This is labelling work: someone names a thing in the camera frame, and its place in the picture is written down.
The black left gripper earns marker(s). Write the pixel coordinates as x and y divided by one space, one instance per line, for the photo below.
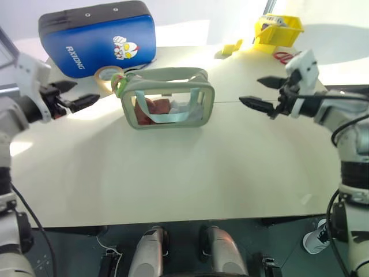
53 101

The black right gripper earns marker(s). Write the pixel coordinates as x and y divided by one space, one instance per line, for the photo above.
288 99

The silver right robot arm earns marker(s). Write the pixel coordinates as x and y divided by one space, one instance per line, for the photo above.
331 109

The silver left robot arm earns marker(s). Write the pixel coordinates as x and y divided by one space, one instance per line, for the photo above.
8 115

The clear green-trimmed pouch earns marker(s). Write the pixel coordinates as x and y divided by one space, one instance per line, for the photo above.
201 109

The dark red cloth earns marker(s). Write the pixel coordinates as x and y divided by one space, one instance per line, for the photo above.
142 111

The white cloth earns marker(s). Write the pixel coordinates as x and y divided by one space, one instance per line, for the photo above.
184 108

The beige tape roll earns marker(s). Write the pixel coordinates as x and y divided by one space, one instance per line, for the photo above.
101 77

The green pink zipper pull loops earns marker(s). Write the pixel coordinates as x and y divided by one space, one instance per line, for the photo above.
117 83

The blue black cartoon print pad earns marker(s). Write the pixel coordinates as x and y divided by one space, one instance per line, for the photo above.
95 40

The small yellow plastic piece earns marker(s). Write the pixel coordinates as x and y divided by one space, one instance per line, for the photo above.
230 48

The yellow plastic bin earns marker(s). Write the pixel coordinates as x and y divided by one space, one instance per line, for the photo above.
284 33

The grey white item in bin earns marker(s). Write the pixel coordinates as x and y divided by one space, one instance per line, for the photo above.
272 20

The white sneaker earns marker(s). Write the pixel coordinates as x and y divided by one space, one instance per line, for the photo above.
315 239

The silver right robot leg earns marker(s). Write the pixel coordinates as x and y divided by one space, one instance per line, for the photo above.
225 254

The silver robot leg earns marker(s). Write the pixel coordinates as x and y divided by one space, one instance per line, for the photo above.
225 254
148 254

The silver left robot leg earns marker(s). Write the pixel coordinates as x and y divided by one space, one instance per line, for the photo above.
148 254

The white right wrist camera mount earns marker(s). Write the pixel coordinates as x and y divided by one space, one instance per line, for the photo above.
305 69

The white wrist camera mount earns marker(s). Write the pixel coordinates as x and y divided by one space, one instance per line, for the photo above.
305 69
29 72

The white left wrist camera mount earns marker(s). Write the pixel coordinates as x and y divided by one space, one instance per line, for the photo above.
29 72

